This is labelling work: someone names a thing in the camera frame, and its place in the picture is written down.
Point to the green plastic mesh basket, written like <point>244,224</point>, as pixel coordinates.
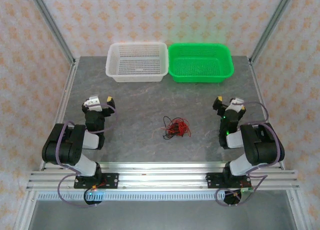
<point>200,63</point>

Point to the white plastic mesh basket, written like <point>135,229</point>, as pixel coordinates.
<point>136,62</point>

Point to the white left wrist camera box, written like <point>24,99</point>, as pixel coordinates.
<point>93,103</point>

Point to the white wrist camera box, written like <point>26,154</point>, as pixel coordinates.
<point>236,102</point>
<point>93,103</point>

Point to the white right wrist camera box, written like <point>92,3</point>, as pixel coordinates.
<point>236,102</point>

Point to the aluminium table side rail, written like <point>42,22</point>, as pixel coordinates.
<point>67,89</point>
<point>257,89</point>

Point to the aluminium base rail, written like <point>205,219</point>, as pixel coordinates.
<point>160,176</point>

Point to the aluminium frame post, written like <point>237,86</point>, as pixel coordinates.
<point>50,22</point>
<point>272,22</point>

